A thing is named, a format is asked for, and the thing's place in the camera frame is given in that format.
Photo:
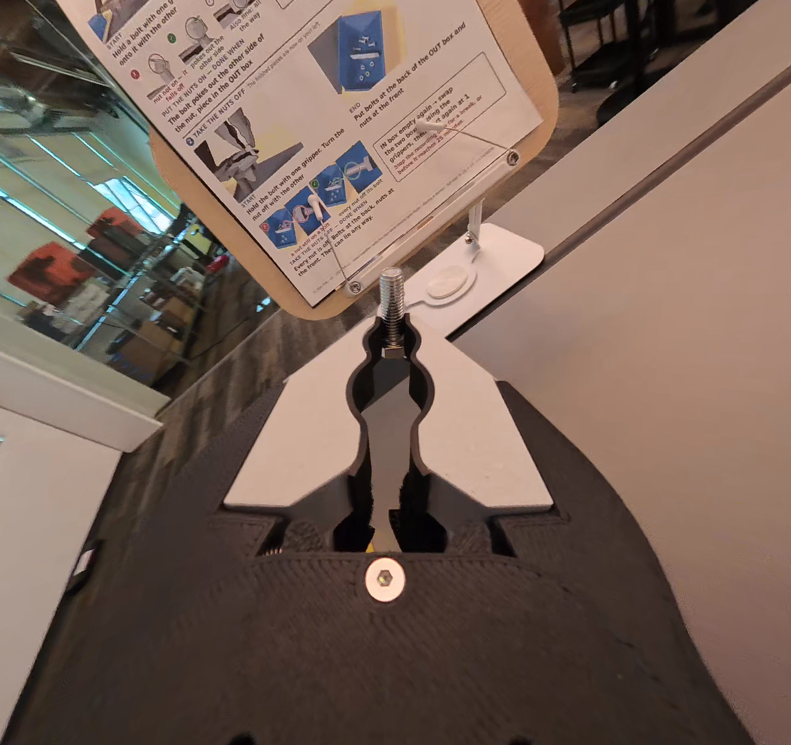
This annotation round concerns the red canvas painting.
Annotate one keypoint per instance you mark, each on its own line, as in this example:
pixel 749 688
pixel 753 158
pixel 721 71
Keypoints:
pixel 117 226
pixel 43 272

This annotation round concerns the white page ledge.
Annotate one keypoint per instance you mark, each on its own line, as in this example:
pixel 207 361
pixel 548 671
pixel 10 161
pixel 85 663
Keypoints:
pixel 432 226

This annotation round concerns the white instruction sheet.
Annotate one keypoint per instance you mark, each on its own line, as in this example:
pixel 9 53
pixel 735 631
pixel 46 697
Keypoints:
pixel 309 77

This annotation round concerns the storage shelf with boxes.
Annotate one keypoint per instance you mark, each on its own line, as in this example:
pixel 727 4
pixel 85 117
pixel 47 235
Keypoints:
pixel 148 337

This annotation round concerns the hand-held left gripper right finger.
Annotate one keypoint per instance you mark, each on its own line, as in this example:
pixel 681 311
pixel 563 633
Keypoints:
pixel 476 442

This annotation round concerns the steel hex bolt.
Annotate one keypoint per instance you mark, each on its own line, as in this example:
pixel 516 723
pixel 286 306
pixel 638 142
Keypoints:
pixel 391 300

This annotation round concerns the wooden support post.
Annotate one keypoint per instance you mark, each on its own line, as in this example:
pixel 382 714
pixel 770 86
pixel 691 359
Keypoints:
pixel 537 3

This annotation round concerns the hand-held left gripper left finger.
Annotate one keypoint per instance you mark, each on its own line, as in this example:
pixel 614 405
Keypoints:
pixel 309 442

